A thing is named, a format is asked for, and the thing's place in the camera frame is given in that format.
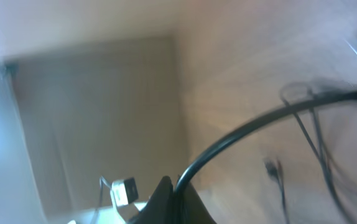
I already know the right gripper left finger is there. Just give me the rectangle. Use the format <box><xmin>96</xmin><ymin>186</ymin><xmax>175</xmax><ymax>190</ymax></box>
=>
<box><xmin>130</xmin><ymin>176</ymin><xmax>173</xmax><ymax>224</ymax></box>

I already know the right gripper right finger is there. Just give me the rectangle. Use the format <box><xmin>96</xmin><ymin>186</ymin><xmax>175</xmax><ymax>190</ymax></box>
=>
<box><xmin>181</xmin><ymin>183</ymin><xmax>216</xmax><ymax>224</ymax></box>

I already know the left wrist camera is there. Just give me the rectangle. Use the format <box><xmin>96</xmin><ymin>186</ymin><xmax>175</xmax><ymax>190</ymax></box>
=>
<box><xmin>99</xmin><ymin>176</ymin><xmax>147</xmax><ymax>223</ymax></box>

